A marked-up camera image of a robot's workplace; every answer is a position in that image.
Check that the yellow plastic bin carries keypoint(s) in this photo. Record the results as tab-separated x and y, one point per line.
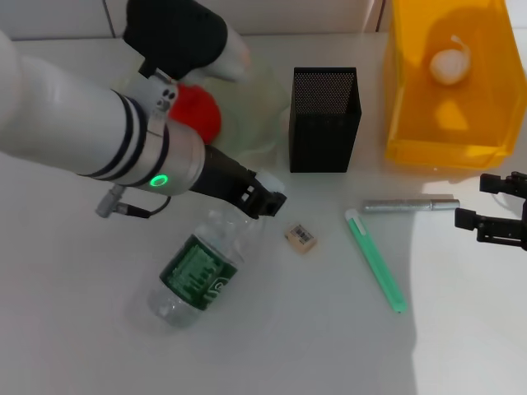
453	123

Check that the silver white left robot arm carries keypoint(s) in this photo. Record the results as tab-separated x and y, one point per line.
82	123

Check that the white paper ball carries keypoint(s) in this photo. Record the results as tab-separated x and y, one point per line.
449	66

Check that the black mesh pen holder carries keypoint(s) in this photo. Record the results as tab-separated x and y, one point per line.
323	136

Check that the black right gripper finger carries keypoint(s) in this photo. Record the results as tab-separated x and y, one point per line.
498	230
506	184

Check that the red soft ball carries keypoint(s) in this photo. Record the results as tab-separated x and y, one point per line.
197	115

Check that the beige eraser with barcode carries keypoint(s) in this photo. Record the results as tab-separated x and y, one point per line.
301	238

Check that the green pen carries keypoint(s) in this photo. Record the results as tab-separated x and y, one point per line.
374	259

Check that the clear green glass fruit bowl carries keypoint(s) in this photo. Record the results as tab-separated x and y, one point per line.
255	119

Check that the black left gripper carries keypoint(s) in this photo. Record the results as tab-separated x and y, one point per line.
222	177

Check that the silver glitter pen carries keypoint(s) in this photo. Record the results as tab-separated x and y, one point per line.
395	205

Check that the clear water bottle green label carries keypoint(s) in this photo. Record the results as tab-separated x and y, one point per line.
193	271

